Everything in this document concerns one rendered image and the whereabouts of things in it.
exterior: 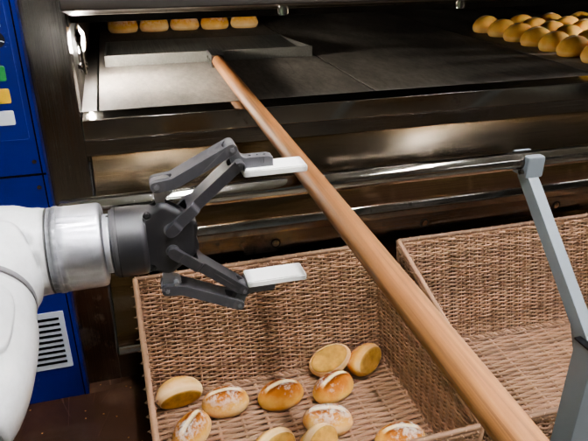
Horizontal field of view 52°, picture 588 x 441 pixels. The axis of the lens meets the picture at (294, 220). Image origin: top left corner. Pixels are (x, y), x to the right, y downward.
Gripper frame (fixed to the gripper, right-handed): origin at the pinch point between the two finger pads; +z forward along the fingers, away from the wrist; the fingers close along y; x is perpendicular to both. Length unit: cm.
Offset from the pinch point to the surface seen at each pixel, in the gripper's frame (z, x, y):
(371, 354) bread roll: 29, -40, 56
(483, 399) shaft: 4.9, 31.9, -0.2
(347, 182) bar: 13.2, -17.5, 3.6
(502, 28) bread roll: 102, -115, -1
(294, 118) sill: 16, -55, 5
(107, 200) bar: -20.8, -17.8, 2.6
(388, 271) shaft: 5.3, 14.3, -0.5
